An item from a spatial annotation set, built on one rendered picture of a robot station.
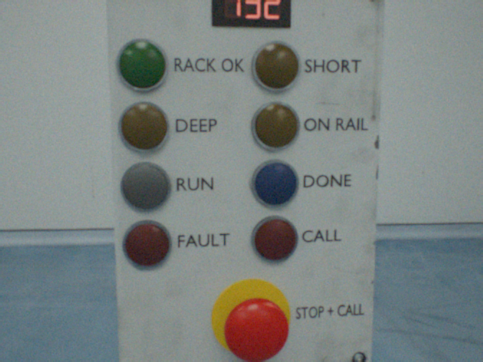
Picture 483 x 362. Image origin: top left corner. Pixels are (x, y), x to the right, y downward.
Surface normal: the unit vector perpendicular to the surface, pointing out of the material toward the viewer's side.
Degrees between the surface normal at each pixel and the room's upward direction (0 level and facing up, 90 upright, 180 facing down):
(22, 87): 90
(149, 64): 90
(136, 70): 92
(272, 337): 90
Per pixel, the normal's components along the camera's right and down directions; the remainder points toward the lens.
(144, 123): 0.17, 0.10
